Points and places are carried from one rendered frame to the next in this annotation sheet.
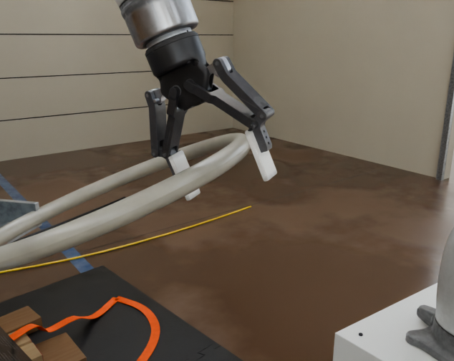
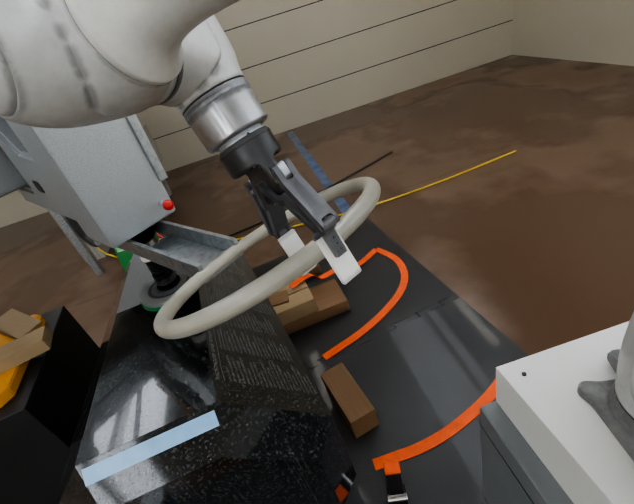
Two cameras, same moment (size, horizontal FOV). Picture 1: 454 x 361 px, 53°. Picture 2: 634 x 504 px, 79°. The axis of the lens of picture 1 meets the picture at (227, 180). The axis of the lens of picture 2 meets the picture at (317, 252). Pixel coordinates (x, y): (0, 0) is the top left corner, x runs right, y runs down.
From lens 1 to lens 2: 0.36 m
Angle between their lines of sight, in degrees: 34
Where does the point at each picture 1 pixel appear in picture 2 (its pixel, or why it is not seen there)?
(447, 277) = (626, 352)
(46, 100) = (326, 66)
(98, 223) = (199, 324)
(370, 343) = (530, 387)
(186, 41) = (244, 148)
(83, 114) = (358, 72)
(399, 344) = (565, 395)
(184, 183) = (265, 288)
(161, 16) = (211, 130)
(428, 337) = (602, 397)
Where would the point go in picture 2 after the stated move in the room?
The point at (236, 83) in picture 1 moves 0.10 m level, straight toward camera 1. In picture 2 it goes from (292, 193) to (245, 245)
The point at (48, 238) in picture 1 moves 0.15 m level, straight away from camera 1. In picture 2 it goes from (172, 330) to (199, 269)
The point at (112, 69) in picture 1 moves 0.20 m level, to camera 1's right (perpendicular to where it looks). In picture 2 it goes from (380, 21) to (394, 17)
